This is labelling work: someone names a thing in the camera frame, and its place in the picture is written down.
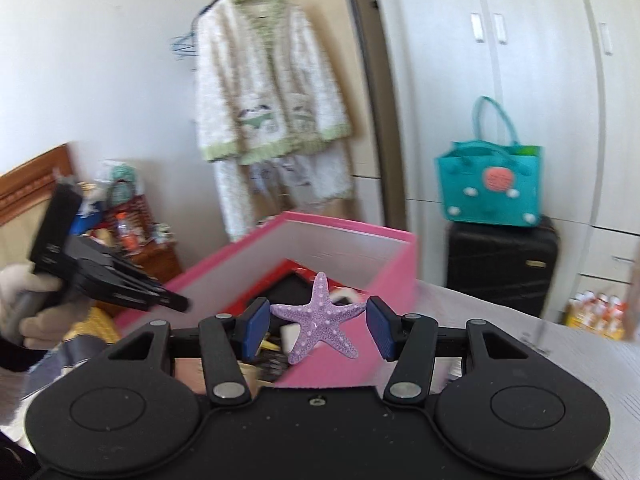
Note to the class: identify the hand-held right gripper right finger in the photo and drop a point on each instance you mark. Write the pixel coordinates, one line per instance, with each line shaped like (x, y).
(380, 331)

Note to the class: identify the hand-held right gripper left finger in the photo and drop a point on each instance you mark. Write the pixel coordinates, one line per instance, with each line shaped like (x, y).
(257, 329)

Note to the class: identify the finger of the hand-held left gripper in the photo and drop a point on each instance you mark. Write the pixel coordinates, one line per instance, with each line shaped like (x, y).
(150, 294)

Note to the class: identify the purple starfish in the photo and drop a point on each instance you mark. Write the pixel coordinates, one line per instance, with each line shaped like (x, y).
(320, 325)

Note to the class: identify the pink cardboard box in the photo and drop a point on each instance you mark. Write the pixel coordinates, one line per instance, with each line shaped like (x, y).
(390, 270)

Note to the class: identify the person's left hand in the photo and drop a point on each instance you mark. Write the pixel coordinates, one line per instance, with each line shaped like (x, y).
(12, 285)

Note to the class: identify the white charger cube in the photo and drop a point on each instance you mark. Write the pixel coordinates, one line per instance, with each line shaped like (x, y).
(289, 337)

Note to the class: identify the wooden nightstand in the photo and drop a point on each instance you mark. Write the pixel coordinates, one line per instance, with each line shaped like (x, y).
(160, 260)

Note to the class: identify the yellow printed blanket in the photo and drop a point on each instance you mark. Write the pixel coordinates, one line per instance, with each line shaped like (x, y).
(95, 325)

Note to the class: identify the pile of small toiletries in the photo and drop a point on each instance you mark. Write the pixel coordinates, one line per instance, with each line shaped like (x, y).
(125, 225)

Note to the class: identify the wooden headboard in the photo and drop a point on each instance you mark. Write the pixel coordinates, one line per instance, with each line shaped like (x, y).
(30, 180)

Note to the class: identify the red patterned box liner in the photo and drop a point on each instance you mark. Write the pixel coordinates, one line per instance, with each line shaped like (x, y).
(295, 264)

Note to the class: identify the grey cloth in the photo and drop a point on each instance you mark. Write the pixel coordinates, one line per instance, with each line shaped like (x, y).
(60, 360)

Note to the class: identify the black suitcase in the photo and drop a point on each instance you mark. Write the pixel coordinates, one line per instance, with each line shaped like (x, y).
(500, 265)

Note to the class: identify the teal felt tote bag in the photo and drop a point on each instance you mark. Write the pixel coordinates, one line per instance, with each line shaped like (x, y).
(480, 200)

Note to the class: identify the white patterned bed sheet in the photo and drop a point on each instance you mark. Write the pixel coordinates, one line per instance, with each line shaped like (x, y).
(575, 360)

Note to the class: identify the row of orange drink bottles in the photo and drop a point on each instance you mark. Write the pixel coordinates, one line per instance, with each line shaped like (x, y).
(595, 310)

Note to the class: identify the fluffy white green robe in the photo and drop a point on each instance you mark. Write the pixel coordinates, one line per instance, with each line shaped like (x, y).
(260, 85)

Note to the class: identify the white wardrobe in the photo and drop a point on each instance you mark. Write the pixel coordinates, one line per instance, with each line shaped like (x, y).
(540, 110)

